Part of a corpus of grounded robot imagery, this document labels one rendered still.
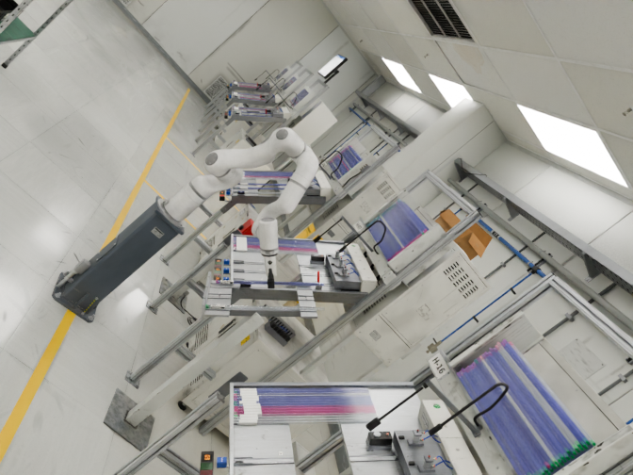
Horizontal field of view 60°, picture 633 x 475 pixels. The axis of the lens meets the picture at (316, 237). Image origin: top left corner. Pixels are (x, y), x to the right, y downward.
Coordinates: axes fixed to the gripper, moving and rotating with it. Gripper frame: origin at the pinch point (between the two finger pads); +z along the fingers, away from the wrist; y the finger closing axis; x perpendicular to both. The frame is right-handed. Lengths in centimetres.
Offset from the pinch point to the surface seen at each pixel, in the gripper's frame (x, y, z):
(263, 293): 4.2, 16.0, 12.8
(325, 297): -27.5, 17.5, 17.8
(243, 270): 14.3, 37.5, 8.5
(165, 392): 51, -16, 44
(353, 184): -66, 160, -4
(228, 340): 20.4, -16.4, 19.5
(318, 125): -74, 490, 2
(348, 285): -40.5, 21.8, 13.7
